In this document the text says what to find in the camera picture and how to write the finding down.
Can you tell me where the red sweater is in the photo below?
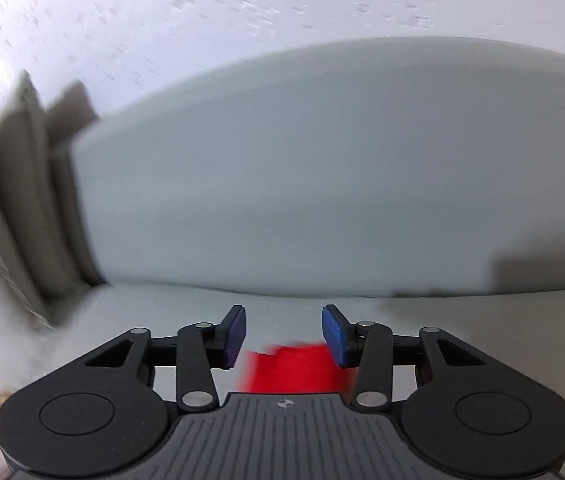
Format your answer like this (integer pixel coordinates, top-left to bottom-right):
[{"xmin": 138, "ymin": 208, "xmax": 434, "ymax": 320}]
[{"xmin": 239, "ymin": 342, "xmax": 349, "ymax": 395}]

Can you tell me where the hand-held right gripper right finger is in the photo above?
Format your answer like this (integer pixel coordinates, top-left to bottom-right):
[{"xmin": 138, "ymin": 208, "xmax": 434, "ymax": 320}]
[{"xmin": 321, "ymin": 303, "xmax": 481, "ymax": 409}]

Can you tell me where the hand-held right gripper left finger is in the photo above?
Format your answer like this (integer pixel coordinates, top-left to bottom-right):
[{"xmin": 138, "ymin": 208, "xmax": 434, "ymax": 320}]
[{"xmin": 85, "ymin": 304, "xmax": 247, "ymax": 414}]

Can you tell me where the grey sofa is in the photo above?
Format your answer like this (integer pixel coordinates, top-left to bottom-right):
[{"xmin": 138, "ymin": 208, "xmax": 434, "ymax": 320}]
[{"xmin": 0, "ymin": 36, "xmax": 565, "ymax": 411}]

